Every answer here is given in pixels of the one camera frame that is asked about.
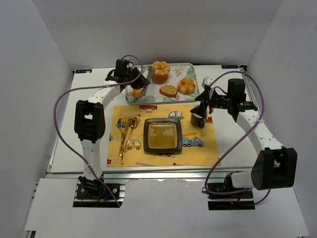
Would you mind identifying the large round sugared cake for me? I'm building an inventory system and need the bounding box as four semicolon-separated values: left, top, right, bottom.
151;61;170;84

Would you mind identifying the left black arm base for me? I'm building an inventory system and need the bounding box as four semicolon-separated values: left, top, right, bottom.
73;176;123;208

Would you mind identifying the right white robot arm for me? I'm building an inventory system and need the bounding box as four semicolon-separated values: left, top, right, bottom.
190;77;297;195

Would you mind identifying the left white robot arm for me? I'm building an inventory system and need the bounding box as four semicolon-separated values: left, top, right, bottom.
74;59;155;181

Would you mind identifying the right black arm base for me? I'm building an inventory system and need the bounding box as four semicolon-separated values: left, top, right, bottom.
207;191;255;211

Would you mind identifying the small round bread roll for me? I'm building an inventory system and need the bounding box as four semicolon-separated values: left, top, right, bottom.
131;89;143;99

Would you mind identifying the dark green cup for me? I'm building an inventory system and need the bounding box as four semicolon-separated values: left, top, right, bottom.
191;113;206;129

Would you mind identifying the orange glazed donut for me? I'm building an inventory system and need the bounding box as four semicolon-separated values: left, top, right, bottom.
177;78;196;95

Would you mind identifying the sliced loaf cake piece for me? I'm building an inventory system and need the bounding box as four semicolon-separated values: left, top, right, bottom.
159;85;178;98

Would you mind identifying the white tropical leaf tray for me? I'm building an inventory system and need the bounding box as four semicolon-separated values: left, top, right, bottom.
125;63;200;105

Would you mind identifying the yellow vehicle print placemat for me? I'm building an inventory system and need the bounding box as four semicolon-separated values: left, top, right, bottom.
105;104;219;168

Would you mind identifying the right blue corner label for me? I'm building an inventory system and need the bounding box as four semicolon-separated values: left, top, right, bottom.
221;64;239;69

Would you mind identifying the blue corner label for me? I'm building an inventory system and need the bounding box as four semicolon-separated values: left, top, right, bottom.
75;69;92;74
221;64;239;69

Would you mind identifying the gold spoon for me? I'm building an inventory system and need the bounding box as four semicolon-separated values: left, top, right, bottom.
123;117;139;154

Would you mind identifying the left blue corner label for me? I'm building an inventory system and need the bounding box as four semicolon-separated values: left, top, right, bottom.
75;69;92;74

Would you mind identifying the black square amber plate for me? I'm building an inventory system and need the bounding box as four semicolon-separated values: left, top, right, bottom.
143;118;182;156

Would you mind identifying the gold fork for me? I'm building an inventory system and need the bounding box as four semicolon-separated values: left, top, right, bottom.
119;119;131;160

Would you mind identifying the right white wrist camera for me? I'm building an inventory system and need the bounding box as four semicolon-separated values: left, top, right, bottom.
202;76;212;88

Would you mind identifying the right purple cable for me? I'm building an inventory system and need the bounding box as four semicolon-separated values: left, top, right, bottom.
201;71;267;205

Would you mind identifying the purple cable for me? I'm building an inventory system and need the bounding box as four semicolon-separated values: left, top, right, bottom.
201;71;267;205
53;55;143;208

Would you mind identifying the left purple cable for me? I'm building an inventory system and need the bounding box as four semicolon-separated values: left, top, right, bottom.
53;55;143;208

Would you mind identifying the aluminium frame rail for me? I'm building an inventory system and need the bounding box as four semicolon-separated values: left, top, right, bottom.
45;170;232;183

